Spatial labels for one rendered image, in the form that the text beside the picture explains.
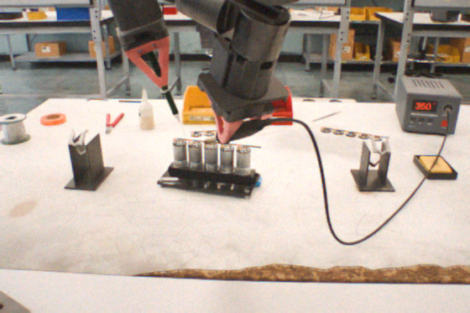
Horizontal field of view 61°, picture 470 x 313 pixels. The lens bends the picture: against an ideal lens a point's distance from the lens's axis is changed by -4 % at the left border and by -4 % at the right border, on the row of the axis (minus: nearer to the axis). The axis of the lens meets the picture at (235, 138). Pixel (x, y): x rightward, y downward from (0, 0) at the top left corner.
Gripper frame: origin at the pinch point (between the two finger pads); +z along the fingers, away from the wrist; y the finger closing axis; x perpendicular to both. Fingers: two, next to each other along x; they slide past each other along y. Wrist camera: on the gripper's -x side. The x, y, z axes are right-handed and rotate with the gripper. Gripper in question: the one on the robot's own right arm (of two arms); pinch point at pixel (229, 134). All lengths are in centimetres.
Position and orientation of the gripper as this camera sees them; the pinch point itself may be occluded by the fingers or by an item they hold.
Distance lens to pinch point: 57.8
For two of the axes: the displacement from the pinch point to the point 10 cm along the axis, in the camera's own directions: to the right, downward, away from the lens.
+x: 4.7, 7.0, -5.4
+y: -8.6, 2.2, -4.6
